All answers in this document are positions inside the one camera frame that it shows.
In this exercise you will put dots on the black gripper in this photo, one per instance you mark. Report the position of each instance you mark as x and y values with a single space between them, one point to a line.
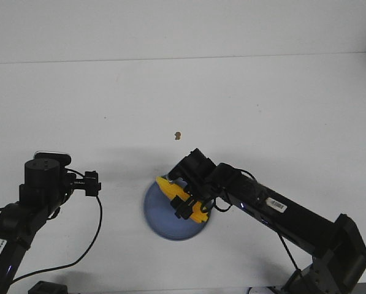
202 182
48 184

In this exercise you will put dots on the yellow corn cob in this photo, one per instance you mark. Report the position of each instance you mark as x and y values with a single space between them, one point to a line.
173 190

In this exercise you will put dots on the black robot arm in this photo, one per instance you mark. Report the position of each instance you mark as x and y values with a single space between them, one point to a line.
18 227
337 249

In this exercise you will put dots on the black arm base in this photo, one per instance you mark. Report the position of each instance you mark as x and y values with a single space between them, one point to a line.
44 287

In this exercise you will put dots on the blue round plate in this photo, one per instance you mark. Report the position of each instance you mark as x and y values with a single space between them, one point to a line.
161 218

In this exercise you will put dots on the small brown scrap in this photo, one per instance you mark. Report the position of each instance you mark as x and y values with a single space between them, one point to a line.
177 135

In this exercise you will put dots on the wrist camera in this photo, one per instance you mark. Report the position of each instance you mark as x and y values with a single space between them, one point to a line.
63 158

